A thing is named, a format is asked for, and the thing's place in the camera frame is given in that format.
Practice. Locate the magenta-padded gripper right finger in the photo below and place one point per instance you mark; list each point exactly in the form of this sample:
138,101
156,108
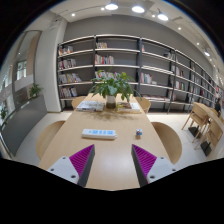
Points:
158,166

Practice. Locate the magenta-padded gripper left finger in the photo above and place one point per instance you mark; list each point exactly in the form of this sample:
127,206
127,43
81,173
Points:
68,166

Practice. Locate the white and blue charger block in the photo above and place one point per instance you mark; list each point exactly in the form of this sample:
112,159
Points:
139,134

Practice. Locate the white power strip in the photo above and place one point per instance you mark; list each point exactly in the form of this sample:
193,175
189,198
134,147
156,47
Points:
99,134

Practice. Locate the grey low partition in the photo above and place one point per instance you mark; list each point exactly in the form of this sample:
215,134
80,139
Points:
23,123

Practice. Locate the white-covered large book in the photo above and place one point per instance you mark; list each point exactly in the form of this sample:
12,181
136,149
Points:
90,106

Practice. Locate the yellow-edged picture book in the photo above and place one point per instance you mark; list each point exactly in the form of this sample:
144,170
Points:
128,107

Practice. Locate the green potted plant, white vase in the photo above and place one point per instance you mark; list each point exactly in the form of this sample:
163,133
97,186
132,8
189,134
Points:
111,101

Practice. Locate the small green potted plant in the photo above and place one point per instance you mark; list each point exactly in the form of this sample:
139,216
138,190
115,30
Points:
35,90

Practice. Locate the person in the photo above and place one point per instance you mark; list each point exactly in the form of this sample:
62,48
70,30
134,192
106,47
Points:
218,106

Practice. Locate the grey shelf unit with books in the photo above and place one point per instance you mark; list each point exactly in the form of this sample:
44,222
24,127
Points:
116,43

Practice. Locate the ceiling lights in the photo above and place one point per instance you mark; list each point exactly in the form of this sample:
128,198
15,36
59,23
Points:
137,9

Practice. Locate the open-frame wooden chair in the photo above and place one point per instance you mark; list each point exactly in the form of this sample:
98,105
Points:
213,136
199,116

